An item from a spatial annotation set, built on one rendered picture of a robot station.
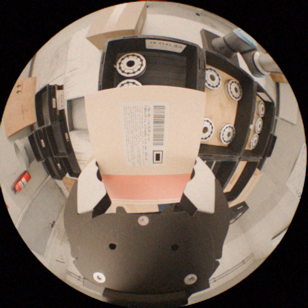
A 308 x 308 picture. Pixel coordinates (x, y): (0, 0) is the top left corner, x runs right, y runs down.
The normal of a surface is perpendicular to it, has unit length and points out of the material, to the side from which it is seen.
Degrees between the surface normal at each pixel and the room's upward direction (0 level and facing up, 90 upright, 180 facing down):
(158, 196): 0
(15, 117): 79
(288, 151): 90
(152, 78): 0
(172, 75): 0
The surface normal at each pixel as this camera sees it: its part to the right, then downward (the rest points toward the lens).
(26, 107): 0.97, 0.11
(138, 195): 0.04, 0.48
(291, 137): -1.00, 0.01
